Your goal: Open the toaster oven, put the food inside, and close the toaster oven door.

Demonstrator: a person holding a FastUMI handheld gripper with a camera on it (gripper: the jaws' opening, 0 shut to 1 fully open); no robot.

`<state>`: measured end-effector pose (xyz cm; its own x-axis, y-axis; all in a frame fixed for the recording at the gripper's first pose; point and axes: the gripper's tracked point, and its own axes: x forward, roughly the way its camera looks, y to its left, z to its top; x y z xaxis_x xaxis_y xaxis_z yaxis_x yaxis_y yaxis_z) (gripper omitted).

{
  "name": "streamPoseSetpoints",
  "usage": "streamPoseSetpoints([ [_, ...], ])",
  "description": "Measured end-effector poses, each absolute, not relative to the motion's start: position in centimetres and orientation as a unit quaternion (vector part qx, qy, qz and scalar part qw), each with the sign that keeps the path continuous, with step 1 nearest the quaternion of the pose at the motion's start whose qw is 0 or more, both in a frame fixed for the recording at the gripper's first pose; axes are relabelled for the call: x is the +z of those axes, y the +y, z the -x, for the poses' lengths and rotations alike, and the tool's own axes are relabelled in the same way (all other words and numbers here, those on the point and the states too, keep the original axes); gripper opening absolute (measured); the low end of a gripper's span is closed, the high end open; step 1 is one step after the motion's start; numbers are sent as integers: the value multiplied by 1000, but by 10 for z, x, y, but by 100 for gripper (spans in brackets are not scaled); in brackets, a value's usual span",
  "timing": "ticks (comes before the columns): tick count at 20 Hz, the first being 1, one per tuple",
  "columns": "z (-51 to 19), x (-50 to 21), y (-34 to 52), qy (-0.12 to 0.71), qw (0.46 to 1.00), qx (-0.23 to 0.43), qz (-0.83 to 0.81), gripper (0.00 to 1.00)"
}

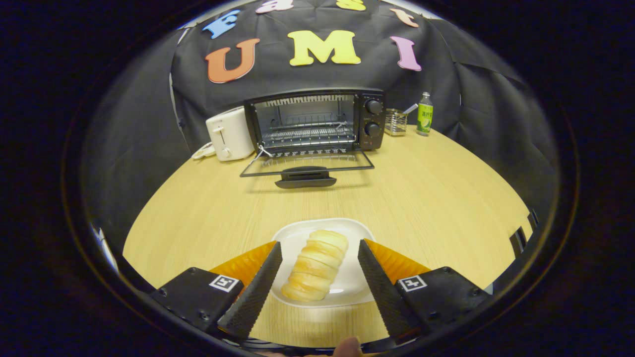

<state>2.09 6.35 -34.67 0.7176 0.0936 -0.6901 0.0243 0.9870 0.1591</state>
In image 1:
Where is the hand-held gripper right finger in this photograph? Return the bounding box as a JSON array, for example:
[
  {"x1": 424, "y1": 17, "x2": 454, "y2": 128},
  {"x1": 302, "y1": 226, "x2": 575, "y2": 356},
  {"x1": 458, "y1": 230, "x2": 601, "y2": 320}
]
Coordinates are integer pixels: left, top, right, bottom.
[{"x1": 357, "y1": 239, "x2": 492, "y2": 346}]

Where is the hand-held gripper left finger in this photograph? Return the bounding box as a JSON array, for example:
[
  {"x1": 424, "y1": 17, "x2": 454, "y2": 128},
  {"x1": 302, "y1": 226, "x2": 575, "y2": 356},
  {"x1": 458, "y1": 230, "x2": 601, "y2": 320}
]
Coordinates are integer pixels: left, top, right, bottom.
[{"x1": 149, "y1": 241, "x2": 283, "y2": 341}]

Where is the golden ridged bread roll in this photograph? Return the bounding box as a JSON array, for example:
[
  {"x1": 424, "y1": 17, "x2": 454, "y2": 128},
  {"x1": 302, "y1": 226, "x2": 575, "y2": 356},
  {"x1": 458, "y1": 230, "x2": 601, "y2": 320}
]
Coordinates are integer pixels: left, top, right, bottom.
[{"x1": 281, "y1": 230, "x2": 349, "y2": 302}]

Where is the black toaster oven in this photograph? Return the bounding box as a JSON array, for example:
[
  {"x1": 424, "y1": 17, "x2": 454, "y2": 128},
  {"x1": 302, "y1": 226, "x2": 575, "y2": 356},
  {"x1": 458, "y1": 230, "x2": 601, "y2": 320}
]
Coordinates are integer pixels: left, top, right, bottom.
[{"x1": 240, "y1": 88, "x2": 386, "y2": 189}]

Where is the white pop-up toaster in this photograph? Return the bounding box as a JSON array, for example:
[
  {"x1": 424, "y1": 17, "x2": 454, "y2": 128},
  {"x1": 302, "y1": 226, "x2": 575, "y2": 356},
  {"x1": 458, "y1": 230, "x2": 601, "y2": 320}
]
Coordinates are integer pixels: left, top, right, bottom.
[{"x1": 206, "y1": 106, "x2": 255, "y2": 162}]

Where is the white rectangular plate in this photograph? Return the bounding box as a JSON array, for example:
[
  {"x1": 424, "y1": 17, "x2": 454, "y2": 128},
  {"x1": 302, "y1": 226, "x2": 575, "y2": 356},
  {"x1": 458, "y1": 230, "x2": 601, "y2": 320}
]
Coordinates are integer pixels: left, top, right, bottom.
[{"x1": 271, "y1": 218, "x2": 376, "y2": 308}]

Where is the dark slatted chair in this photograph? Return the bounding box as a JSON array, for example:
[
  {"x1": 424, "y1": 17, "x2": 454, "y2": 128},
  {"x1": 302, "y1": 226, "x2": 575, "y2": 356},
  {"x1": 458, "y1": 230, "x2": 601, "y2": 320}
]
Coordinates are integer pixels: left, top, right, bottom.
[{"x1": 509, "y1": 209, "x2": 539, "y2": 254}]

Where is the metal mesh utensil holder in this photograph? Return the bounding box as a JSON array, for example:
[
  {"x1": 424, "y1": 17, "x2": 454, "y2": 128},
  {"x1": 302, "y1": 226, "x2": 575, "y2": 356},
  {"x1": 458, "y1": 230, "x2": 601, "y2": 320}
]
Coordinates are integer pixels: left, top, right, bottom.
[{"x1": 384, "y1": 108, "x2": 408, "y2": 137}]

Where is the green label drink bottle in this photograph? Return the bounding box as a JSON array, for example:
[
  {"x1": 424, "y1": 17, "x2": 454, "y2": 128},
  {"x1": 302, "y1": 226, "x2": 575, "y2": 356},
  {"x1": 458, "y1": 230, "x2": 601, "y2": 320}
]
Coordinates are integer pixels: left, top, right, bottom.
[{"x1": 416, "y1": 92, "x2": 434, "y2": 137}]

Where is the black backdrop cloth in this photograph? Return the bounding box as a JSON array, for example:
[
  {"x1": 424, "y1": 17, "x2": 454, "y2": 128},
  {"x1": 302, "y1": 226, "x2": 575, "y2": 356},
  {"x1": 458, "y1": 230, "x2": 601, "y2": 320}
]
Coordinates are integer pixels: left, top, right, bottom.
[{"x1": 82, "y1": 0, "x2": 559, "y2": 241}]

